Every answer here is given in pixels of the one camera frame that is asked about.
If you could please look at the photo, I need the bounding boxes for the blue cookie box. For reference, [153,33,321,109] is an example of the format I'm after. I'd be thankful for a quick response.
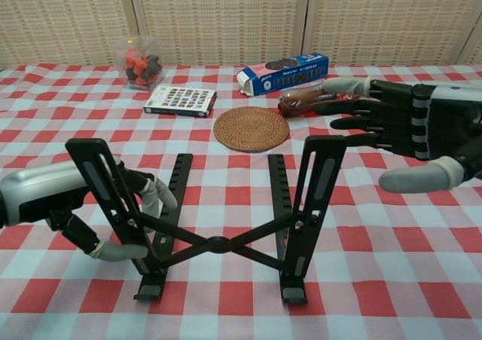
[236,53,331,96]

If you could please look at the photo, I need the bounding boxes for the woven bamboo folding screen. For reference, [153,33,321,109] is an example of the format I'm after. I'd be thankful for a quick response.
[0,0,482,70]

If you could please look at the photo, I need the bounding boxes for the black folding laptop stand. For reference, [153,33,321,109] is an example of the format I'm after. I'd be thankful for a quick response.
[65,135,347,305]

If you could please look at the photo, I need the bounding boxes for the white card with coloured squares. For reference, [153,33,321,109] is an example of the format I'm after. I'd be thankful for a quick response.
[143,84,218,118]

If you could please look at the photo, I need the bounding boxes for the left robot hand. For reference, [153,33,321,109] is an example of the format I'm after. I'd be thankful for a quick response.
[0,158,178,262]

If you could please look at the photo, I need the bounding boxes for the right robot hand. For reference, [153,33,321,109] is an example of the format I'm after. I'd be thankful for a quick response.
[315,76,482,195]

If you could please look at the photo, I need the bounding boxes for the clear box of red pieces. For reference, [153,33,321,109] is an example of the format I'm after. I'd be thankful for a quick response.
[119,35,166,91]

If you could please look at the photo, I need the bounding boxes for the round woven rattan coaster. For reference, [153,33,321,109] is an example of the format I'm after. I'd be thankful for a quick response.
[213,106,291,154]

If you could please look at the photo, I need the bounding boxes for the cola bottle with red cap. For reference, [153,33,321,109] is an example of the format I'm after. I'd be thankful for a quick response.
[278,86,361,119]

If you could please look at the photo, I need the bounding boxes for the red white checkered tablecloth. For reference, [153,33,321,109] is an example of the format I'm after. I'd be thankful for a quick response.
[0,63,482,340]

